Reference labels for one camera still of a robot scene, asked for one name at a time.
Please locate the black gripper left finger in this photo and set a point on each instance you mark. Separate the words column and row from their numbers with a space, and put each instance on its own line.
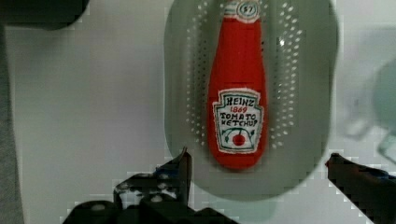
column 172, row 179

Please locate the red plush ketchup bottle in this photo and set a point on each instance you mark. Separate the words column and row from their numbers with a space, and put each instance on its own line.
column 236, row 99

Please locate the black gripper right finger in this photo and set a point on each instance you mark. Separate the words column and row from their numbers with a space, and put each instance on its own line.
column 371, row 190

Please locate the green oval strainer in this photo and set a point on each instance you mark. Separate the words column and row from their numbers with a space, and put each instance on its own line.
column 299, row 45

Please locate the green mug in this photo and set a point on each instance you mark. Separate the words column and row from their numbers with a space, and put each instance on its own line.
column 376, row 107

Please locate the small black pot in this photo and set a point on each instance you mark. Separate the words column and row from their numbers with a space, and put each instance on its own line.
column 41, row 14

